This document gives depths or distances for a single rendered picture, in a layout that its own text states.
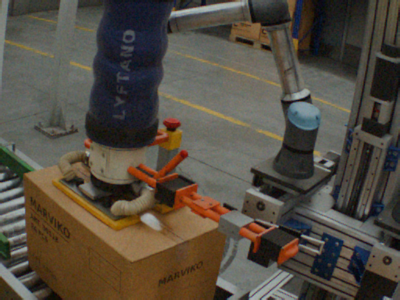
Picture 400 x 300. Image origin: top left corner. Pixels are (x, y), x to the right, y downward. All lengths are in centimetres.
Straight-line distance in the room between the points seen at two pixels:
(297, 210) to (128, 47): 82
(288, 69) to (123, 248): 86
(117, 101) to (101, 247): 41
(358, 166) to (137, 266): 85
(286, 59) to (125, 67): 64
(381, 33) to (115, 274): 117
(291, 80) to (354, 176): 41
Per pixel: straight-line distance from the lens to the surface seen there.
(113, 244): 150
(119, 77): 150
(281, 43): 188
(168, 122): 216
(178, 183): 154
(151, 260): 149
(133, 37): 148
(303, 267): 195
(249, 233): 137
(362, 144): 185
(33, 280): 199
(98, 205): 163
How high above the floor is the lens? 177
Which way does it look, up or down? 22 degrees down
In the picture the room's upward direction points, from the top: 9 degrees clockwise
